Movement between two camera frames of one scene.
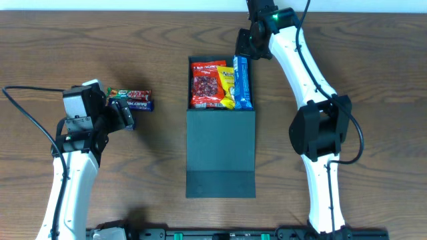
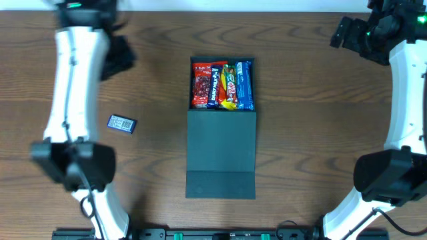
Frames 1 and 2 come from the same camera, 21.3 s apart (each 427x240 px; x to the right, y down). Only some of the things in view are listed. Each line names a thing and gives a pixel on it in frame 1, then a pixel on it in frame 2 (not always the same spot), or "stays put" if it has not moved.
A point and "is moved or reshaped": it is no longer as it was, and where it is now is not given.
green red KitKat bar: [135, 94] → [231, 83]
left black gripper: [118, 121] → [128, 58]
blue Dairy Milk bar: [134, 105] → [213, 91]
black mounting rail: [234, 234] stays put
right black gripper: [242, 43] → [344, 33]
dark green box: [220, 159] stays put
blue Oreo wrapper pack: [243, 98] is moved or reshaped
